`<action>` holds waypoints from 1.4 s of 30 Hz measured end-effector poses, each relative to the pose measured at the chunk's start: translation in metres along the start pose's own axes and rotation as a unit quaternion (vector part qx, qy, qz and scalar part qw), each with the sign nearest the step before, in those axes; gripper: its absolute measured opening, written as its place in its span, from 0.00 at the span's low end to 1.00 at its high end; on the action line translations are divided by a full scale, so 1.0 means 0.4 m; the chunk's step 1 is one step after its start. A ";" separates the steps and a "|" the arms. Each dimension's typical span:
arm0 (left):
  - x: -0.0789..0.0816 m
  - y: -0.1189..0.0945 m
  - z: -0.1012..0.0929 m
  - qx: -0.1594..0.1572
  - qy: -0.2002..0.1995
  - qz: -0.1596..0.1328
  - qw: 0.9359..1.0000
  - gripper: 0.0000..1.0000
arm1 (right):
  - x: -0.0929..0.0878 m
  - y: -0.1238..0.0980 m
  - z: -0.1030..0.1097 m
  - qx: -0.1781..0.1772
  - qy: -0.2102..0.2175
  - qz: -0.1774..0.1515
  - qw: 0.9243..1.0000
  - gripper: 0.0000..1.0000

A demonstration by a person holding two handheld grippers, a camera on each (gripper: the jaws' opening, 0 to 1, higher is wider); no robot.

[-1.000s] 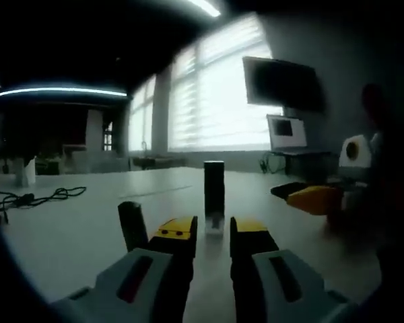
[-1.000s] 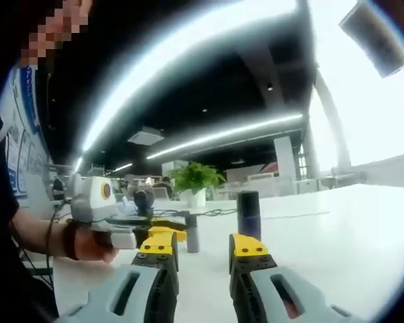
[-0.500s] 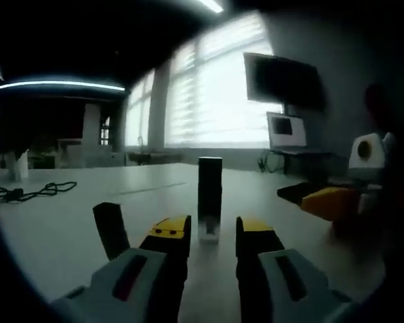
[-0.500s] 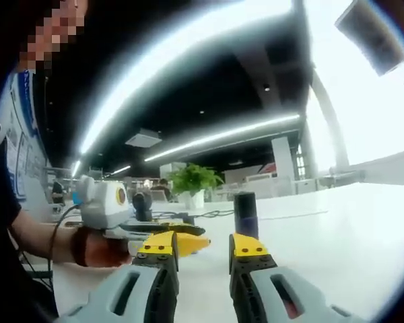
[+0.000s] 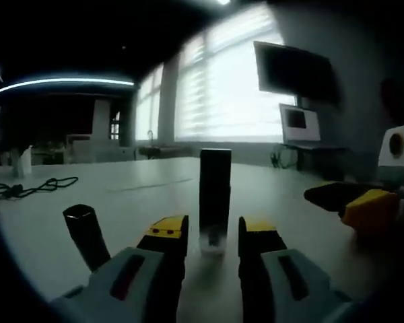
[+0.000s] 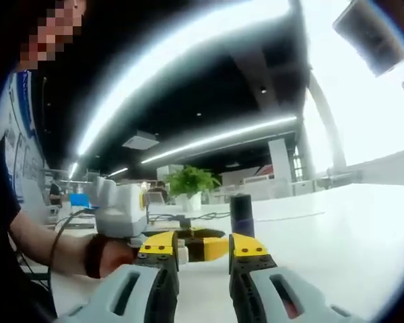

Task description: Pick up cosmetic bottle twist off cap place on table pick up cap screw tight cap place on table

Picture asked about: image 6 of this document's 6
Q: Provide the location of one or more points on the thin clear strip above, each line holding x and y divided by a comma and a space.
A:
289, 217

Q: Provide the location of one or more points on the blue box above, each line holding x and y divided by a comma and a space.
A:
80, 200

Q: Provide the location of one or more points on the short dark cosmetic bottle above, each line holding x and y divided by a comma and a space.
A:
244, 228

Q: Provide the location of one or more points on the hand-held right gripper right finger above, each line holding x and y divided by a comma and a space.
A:
272, 292

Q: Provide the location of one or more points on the white table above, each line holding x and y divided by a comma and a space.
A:
323, 242

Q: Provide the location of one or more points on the potted green plant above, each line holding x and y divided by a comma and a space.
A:
192, 183

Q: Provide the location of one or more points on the dark wrist band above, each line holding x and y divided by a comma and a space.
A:
94, 257

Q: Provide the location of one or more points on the person's left hand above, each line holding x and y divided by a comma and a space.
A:
118, 254

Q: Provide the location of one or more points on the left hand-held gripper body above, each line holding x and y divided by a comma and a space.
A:
121, 212

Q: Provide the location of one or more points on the black bottle cap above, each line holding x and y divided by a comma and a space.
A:
240, 207

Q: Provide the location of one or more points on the black wall monitor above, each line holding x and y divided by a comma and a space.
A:
370, 37

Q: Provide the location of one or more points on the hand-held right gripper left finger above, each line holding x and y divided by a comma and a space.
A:
121, 296

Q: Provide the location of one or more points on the dark side counter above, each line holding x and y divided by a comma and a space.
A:
345, 175

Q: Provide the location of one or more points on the ceiling air conditioner vent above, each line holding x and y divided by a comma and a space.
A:
141, 142

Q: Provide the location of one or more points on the ceiling strip light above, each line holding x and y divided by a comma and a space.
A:
155, 67
222, 136
118, 172
73, 170

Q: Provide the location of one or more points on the blue white wall poster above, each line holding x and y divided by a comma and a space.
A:
20, 141

